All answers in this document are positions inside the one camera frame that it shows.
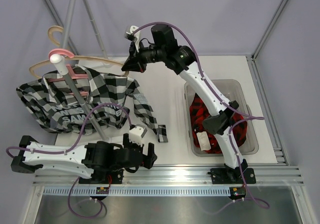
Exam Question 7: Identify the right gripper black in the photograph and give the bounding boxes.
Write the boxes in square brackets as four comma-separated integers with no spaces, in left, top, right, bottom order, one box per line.
[122,40,166,74]

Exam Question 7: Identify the red black plaid shirt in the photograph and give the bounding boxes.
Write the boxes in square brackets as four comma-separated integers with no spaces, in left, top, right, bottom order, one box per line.
[188,93,248,155]

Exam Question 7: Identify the beige plastic hanger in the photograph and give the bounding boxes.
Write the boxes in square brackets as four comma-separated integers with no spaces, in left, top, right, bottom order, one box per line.
[29,25,124,79]

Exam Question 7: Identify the pink plastic hanger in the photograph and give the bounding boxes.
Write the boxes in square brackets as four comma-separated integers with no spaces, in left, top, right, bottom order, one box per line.
[47,48,89,97]

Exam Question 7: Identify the grey black plaid shirt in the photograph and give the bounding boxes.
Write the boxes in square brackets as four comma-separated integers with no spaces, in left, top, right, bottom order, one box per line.
[16,65,168,143]

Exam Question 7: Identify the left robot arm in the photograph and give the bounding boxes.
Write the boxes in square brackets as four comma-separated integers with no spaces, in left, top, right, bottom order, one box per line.
[10,133,158,185]

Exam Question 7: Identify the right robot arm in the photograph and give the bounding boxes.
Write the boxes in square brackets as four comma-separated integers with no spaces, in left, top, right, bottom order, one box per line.
[122,23,248,183]

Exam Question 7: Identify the grey clothes rack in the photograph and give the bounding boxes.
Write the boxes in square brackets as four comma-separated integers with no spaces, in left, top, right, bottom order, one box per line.
[48,0,138,145]

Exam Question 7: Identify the clear plastic bin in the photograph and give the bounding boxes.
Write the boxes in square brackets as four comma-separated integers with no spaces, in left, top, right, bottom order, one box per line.
[184,79,259,158]

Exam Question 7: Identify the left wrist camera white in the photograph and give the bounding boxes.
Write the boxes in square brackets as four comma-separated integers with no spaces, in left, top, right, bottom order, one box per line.
[128,125,148,146]

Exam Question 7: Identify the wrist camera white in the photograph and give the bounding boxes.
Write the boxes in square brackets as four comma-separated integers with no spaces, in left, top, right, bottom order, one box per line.
[128,125,148,146]
[124,25,141,52]

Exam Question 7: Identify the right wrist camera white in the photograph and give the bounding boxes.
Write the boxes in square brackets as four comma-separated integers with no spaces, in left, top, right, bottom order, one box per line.
[124,25,141,52]

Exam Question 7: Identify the aluminium front rail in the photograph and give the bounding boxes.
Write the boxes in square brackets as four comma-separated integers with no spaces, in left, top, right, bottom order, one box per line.
[32,165,304,186]

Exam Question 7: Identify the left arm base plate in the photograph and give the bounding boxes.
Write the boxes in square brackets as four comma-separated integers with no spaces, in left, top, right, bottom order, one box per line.
[78,167,125,201]

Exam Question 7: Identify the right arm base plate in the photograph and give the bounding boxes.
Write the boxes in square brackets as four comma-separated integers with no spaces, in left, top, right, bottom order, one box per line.
[207,167,257,185]

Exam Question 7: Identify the slotted cable duct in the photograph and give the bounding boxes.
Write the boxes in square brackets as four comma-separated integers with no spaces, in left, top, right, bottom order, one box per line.
[43,186,231,197]

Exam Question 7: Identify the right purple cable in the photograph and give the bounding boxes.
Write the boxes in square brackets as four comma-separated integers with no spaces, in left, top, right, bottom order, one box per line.
[132,21,271,214]

